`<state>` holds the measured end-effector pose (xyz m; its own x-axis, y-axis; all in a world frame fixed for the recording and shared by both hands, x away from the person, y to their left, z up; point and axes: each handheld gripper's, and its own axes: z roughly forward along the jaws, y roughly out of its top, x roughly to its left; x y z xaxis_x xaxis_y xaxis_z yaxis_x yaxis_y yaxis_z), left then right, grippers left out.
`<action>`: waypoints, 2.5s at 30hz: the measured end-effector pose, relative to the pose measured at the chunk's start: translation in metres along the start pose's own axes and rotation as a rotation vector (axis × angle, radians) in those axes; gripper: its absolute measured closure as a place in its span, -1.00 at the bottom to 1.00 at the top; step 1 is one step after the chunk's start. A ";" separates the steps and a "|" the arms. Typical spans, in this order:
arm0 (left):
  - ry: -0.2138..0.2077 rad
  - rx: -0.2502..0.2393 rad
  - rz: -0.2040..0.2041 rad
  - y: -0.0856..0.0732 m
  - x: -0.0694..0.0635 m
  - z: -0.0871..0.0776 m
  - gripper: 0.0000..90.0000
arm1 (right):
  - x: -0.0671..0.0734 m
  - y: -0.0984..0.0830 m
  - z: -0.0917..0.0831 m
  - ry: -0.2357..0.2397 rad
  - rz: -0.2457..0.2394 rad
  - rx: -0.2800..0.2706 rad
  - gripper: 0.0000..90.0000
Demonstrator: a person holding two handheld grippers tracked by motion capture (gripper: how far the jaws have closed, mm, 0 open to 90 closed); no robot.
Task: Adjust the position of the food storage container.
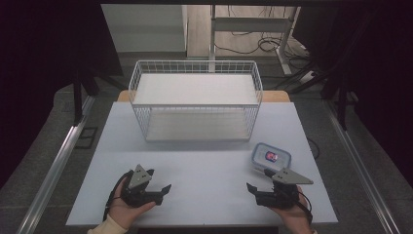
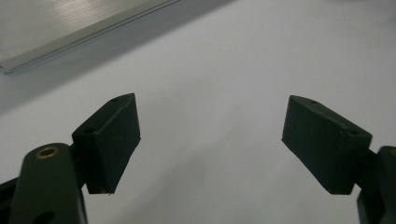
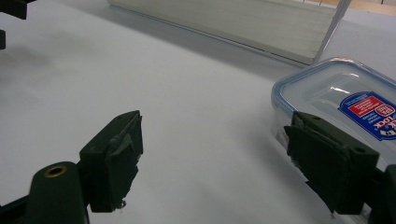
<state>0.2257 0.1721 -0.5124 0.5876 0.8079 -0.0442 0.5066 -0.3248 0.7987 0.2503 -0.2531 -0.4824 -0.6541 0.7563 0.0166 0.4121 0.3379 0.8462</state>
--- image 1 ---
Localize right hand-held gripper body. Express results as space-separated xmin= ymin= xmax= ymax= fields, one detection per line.
xmin=255 ymin=167 xmax=315 ymax=210

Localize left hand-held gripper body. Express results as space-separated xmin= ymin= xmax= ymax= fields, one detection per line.
xmin=121 ymin=164 xmax=164 ymax=209

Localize clear blue-lidded plastic container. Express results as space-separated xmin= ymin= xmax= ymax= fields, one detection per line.
xmin=250 ymin=141 xmax=292 ymax=174

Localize white wire shelf rack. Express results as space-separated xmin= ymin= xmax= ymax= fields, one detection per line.
xmin=128 ymin=59 xmax=264 ymax=143

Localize person's left hand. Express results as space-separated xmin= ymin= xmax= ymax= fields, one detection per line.
xmin=108 ymin=176 xmax=157 ymax=230

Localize person's right hand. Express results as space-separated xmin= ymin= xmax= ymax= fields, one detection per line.
xmin=270 ymin=185 xmax=314 ymax=234

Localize white power strip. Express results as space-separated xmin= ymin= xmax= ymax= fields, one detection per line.
xmin=299 ymin=69 xmax=316 ymax=84

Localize black stand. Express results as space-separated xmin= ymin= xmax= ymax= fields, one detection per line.
xmin=274 ymin=61 xmax=359 ymax=132
xmin=71 ymin=63 xmax=128 ymax=129

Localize white cabinet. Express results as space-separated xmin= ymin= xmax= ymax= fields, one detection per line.
xmin=100 ymin=3 xmax=189 ymax=54

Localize dark curtain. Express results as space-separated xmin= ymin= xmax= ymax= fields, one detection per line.
xmin=0 ymin=0 xmax=125 ymax=190
xmin=293 ymin=0 xmax=413 ymax=179

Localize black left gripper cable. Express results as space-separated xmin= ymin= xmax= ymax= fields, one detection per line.
xmin=102 ymin=170 xmax=134 ymax=222

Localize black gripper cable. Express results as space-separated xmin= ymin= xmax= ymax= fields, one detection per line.
xmin=291 ymin=190 xmax=314 ymax=226
xmin=102 ymin=170 xmax=134 ymax=222

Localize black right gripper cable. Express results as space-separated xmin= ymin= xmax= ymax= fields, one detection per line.
xmin=291 ymin=190 xmax=314 ymax=226

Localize black cable beside table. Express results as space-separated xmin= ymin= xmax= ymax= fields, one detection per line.
xmin=306 ymin=136 xmax=321 ymax=161

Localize metal floor rail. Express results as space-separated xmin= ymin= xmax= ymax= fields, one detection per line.
xmin=323 ymin=97 xmax=401 ymax=234
xmin=15 ymin=95 xmax=96 ymax=234

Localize black floor cables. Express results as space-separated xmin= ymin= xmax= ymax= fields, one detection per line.
xmin=213 ymin=5 xmax=314 ymax=62

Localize white metal desk frame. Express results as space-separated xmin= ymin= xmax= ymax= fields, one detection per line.
xmin=208 ymin=4 xmax=302 ymax=76

